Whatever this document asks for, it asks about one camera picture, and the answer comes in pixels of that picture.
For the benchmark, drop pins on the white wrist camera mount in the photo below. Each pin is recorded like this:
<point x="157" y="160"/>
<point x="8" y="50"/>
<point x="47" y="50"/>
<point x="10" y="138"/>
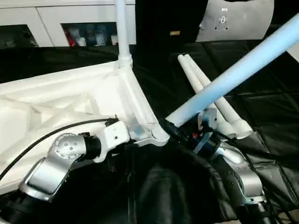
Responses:
<point x="114" y="135"/>
<point x="210" y="116"/>

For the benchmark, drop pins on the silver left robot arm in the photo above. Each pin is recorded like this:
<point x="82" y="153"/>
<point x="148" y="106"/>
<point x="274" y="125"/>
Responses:
<point x="67" y="144"/>

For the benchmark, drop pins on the white plastic table top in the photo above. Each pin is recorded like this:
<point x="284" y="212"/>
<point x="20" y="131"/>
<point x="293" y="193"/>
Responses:
<point x="58" y="98"/>

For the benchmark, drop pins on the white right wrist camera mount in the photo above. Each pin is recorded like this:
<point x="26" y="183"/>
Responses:
<point x="210" y="116"/>

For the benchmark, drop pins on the white cabinet with glass doors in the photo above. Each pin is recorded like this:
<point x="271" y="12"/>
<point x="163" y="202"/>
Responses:
<point x="46" y="14"/>

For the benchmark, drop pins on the white plastic table leg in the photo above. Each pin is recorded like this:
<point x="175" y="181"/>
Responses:
<point x="123" y="30"/>
<point x="188" y="70"/>
<point x="233" y="75"/>
<point x="198" y="72"/>

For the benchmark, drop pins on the black work mat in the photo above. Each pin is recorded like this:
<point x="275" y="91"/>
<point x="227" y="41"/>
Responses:
<point x="268" y="105"/>

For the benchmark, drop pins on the red box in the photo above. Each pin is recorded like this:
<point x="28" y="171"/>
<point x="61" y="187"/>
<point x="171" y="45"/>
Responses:
<point x="70" y="38"/>

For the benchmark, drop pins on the black box with gold label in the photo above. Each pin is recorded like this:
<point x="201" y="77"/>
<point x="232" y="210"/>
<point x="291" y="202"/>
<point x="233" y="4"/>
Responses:
<point x="168" y="18"/>

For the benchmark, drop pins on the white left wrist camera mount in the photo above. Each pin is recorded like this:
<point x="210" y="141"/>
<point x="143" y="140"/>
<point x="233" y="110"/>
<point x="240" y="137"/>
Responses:
<point x="114" y="135"/>

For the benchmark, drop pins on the small white box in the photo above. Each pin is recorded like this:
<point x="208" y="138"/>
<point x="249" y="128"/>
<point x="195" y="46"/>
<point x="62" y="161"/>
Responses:
<point x="114" y="39"/>

